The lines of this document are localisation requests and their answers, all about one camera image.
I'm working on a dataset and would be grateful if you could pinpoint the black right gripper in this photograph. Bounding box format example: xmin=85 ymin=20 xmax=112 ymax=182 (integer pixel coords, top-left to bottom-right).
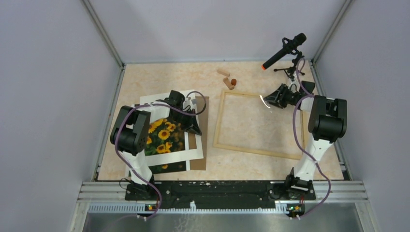
xmin=263 ymin=84 xmax=300 ymax=109

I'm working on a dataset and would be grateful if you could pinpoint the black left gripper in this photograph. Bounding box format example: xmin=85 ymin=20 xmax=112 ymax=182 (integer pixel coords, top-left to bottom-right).
xmin=169 ymin=108 xmax=202 ymax=135

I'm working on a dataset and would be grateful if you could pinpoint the white mat board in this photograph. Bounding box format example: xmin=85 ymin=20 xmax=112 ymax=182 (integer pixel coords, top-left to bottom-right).
xmin=140 ymin=89 xmax=208 ymax=174

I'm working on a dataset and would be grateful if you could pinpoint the light wooden picture frame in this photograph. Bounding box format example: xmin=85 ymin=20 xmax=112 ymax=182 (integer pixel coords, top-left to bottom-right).
xmin=213 ymin=90 xmax=305 ymax=160

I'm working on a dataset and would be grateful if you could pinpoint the sunflower photo print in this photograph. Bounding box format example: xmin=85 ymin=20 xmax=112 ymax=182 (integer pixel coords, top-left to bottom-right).
xmin=145 ymin=118 xmax=187 ymax=174

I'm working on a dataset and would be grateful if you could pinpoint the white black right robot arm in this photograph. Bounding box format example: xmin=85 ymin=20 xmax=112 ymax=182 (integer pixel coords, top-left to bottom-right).
xmin=261 ymin=81 xmax=347 ymax=200

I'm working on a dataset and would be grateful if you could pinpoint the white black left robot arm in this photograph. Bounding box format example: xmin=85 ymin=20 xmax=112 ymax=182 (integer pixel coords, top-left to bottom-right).
xmin=109 ymin=90 xmax=207 ymax=201

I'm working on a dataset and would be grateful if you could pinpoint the black microphone tripod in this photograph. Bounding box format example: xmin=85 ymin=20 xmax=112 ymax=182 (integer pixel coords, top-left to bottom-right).
xmin=274 ymin=51 xmax=305 ymax=83

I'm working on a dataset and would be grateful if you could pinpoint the brown cardboard backing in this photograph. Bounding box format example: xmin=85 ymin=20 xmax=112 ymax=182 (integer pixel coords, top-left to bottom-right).
xmin=188 ymin=97 xmax=209 ymax=171

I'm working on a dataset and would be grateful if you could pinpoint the black microphone orange tip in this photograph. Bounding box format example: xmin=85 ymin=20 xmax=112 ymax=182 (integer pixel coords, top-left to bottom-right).
xmin=262 ymin=33 xmax=307 ymax=70

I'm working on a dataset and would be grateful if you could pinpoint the upright wooden block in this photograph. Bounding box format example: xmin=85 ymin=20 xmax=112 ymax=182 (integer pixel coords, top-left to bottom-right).
xmin=223 ymin=77 xmax=235 ymax=90

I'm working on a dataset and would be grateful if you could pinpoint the flat wooden block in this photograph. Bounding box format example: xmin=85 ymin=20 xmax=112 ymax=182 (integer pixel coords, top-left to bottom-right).
xmin=217 ymin=69 xmax=230 ymax=77

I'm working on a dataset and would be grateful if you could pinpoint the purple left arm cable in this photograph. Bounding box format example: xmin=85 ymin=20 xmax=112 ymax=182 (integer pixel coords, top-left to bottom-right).
xmin=115 ymin=91 xmax=207 ymax=221

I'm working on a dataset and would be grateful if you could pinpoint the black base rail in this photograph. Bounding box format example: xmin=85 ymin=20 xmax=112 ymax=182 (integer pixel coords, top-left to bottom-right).
xmin=125 ymin=180 xmax=316 ymax=209

